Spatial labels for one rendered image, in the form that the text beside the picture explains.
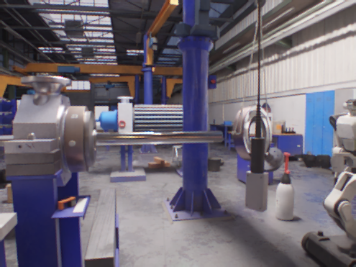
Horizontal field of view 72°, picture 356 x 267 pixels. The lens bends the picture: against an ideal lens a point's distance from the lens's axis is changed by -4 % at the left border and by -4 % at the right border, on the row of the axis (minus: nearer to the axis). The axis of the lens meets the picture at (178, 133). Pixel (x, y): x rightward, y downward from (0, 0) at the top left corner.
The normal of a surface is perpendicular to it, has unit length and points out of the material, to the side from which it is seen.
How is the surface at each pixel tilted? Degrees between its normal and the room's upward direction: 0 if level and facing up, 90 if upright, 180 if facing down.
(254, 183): 90
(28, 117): 45
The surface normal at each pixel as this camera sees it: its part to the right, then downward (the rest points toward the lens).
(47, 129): 0.22, 0.07
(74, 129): 0.22, -0.28
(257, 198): -0.69, 0.05
